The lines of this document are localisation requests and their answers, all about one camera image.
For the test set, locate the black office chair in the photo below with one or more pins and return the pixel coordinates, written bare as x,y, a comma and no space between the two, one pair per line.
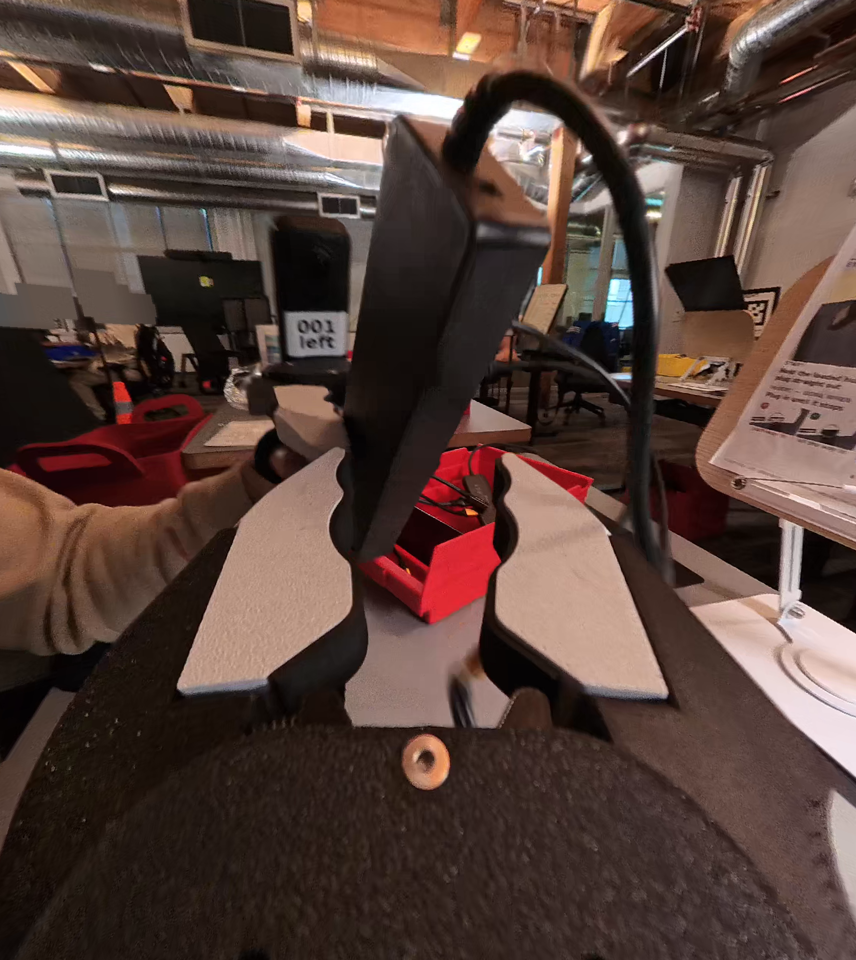
585,375

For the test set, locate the person's left forearm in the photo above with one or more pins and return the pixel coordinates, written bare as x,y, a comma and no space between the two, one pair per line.
60,555

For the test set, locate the silver air duct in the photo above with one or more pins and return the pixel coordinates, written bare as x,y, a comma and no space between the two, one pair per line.
765,37
98,120

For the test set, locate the handwritten whiteboard easel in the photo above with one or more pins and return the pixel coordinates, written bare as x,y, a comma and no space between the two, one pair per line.
545,307

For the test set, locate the red tote basket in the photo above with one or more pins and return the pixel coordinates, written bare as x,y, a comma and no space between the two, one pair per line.
135,450

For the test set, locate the wooden instruction board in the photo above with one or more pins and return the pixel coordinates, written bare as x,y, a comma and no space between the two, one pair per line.
840,337

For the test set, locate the blue jacket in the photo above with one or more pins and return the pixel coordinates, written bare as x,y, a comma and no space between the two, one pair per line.
593,336

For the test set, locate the black seven port USB hub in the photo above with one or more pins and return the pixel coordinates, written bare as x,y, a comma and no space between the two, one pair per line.
622,180

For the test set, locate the black backpack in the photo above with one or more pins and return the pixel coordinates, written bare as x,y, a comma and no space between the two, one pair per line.
154,356

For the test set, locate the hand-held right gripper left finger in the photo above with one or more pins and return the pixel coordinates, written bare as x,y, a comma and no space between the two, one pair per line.
270,585

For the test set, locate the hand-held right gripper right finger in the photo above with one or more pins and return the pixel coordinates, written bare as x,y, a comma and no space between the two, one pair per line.
578,585

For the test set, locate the yellow bin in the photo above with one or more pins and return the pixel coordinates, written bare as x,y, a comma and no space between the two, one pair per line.
676,366

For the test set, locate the small red bin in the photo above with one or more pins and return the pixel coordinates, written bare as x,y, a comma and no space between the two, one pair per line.
458,577

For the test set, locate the red storage crate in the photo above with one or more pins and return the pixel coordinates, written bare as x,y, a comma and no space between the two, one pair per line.
697,502

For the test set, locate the dark cloth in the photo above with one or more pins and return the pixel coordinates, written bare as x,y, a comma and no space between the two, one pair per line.
8,390

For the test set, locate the wood edge desk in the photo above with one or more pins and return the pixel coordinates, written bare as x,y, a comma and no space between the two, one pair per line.
682,391

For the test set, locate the grey table wood edge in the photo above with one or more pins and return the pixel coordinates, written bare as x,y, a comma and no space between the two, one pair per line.
499,424

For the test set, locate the large black screen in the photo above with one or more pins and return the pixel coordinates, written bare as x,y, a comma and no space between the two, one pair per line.
188,300

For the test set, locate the crumpled clear plastic bag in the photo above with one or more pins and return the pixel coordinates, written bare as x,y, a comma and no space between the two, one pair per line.
242,388

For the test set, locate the orange traffic cone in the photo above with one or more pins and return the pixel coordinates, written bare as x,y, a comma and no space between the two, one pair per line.
123,405

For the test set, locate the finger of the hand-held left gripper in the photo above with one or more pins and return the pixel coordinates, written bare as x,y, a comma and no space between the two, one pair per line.
311,424

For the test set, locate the clear acrylic stand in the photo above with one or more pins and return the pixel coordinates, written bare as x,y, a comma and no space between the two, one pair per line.
709,371

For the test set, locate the wooden column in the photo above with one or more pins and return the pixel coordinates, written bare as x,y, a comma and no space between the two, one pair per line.
559,210

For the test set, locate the framed fiducial marker sign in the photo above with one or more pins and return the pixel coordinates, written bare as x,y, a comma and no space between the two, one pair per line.
763,311

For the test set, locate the plain wooden board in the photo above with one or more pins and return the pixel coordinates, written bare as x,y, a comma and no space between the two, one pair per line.
720,337

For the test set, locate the small black monitor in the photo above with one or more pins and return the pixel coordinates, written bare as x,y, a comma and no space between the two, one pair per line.
705,285

